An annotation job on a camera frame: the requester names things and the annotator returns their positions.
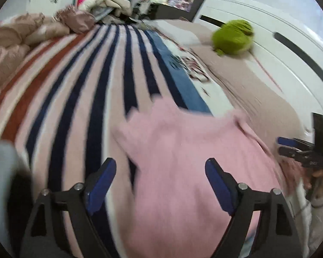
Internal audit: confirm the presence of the light grey cloth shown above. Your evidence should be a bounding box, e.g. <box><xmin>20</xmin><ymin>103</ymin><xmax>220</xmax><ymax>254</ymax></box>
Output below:
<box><xmin>0</xmin><ymin>140</ymin><xmax>33</xmax><ymax>258</ymax></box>

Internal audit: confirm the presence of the dark desk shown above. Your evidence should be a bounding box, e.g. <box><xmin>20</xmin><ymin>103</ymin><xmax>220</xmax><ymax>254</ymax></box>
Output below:
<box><xmin>151</xmin><ymin>1</ymin><xmax>197</xmax><ymax>20</ymax></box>

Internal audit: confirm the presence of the pink dotted garment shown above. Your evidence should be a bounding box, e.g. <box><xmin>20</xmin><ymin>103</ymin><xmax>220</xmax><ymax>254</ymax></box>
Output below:
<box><xmin>112</xmin><ymin>97</ymin><xmax>313</xmax><ymax>258</ymax></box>

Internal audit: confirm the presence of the peach quilt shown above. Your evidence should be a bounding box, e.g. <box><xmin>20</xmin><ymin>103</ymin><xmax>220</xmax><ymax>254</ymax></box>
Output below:
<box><xmin>0</xmin><ymin>13</ymin><xmax>70</xmax><ymax>92</ymax></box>

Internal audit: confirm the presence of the large beige pillow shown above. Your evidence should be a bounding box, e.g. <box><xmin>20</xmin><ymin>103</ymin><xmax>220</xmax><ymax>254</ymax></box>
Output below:
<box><xmin>191</xmin><ymin>44</ymin><xmax>310</xmax><ymax>140</ymax></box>

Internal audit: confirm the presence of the white bed headboard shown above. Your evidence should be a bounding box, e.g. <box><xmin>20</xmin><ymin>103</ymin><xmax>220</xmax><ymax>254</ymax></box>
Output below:
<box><xmin>192</xmin><ymin>0</ymin><xmax>323</xmax><ymax>129</ymax></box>

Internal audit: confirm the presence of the pink braided cable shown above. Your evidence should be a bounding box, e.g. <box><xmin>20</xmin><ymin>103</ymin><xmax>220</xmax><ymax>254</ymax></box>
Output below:
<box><xmin>252</xmin><ymin>52</ymin><xmax>284</xmax><ymax>92</ymax></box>

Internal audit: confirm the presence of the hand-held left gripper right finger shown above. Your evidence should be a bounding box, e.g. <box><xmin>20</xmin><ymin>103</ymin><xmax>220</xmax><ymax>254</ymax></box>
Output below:
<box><xmin>205</xmin><ymin>158</ymin><xmax>303</xmax><ymax>258</ymax></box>

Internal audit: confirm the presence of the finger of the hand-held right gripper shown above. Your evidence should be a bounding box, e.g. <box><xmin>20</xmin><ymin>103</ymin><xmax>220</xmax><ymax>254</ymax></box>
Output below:
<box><xmin>278</xmin><ymin>146</ymin><xmax>313</xmax><ymax>164</ymax></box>
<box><xmin>277</xmin><ymin>137</ymin><xmax>315</xmax><ymax>151</ymax></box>

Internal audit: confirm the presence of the small beige pillow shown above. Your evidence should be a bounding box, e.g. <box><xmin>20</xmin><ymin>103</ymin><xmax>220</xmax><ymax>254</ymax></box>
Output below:
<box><xmin>151</xmin><ymin>19</ymin><xmax>218</xmax><ymax>47</ymax></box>

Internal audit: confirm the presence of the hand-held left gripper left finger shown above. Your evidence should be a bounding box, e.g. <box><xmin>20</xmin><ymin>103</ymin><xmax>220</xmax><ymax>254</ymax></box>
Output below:
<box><xmin>20</xmin><ymin>157</ymin><xmax>117</xmax><ymax>258</ymax></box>

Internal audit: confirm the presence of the white duvet pile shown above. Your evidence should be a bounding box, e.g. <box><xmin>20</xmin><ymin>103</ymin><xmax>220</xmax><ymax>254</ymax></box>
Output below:
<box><xmin>79</xmin><ymin>0</ymin><xmax>132</xmax><ymax>19</ymax></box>

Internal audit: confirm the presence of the striped bed sheet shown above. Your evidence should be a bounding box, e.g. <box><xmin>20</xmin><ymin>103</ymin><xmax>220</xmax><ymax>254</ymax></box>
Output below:
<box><xmin>0</xmin><ymin>23</ymin><xmax>310</xmax><ymax>258</ymax></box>

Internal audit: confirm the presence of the green plush toy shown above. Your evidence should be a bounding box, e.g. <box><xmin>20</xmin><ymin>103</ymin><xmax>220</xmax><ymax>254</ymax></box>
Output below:
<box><xmin>211</xmin><ymin>19</ymin><xmax>255</xmax><ymax>57</ymax></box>

